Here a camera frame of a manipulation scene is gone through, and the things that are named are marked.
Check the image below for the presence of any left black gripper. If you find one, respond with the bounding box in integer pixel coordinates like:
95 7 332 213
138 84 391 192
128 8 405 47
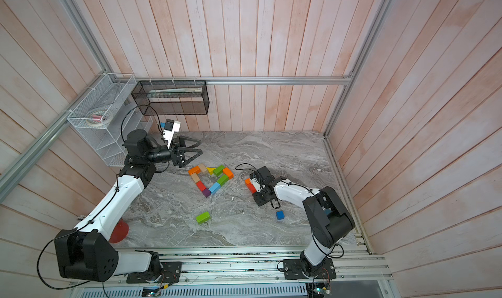
145 135 203 169

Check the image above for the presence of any red block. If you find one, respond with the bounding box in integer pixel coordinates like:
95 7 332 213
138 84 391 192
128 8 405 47
247 183 256 193
196 181 207 192

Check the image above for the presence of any long orange block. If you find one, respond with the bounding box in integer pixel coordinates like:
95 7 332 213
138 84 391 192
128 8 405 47
188 166 201 175

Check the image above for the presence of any long natural wood block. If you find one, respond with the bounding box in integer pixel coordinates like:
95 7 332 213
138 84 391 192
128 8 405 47
198 163 208 175

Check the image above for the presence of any small natural wood block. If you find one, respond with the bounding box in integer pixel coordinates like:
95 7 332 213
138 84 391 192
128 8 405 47
190 173 201 184

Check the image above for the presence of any blue cube block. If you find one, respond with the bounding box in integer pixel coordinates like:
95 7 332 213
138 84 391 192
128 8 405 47
276 210 285 220

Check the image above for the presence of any light blue block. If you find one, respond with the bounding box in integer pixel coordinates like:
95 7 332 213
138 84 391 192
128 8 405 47
209 182 221 194

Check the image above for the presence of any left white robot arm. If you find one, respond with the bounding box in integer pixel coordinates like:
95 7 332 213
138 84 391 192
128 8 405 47
54 129 203 282

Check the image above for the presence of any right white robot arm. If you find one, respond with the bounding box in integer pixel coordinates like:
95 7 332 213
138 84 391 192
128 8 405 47
245 167 355 280

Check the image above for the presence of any red pen holder cup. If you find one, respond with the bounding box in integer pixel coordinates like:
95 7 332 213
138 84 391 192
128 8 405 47
109 218 129 244

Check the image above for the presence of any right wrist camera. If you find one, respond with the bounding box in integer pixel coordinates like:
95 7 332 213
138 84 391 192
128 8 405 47
249 173 261 192

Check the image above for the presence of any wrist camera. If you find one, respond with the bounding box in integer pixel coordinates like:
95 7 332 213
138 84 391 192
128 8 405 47
161 119 180 148
249 173 261 192

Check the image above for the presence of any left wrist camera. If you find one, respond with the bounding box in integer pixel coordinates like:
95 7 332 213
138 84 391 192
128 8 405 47
161 119 180 148

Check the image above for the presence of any black wire mesh basket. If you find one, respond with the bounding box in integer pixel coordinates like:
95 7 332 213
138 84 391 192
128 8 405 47
132 81 210 116

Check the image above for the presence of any white wire mesh shelf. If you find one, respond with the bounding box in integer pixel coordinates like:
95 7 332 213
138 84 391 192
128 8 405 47
67 73 152 167

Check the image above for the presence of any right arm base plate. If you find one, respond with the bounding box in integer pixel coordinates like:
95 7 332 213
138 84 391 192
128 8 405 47
282 258 337 280

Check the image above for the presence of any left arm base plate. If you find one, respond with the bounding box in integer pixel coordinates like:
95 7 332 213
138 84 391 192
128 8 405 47
126 261 182 284

